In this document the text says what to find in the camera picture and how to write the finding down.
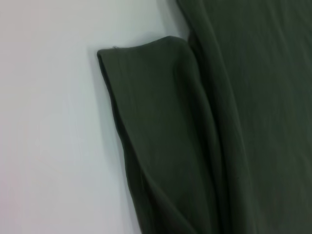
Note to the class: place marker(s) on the dark green FREE print t-shirt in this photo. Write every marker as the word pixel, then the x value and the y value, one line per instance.
pixel 207 122

